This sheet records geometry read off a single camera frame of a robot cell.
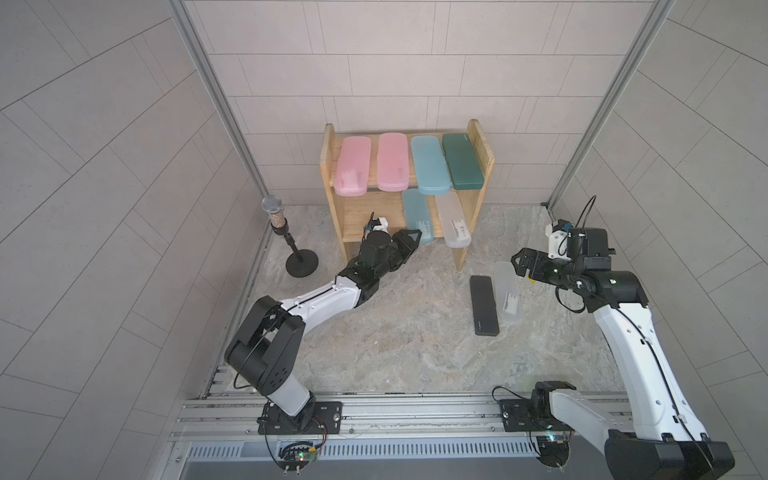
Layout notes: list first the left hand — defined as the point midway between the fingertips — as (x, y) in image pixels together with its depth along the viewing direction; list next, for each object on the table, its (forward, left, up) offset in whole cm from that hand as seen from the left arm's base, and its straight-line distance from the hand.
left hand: (427, 234), depth 81 cm
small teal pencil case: (+8, +2, 0) cm, 8 cm away
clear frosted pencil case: (+3, -8, +1) cm, 8 cm away
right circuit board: (-46, -28, -20) cm, 58 cm away
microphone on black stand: (+4, +39, -20) cm, 44 cm away
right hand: (-9, -24, +2) cm, 26 cm away
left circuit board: (-47, +30, -19) cm, 59 cm away
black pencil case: (-11, -19, -21) cm, 30 cm away
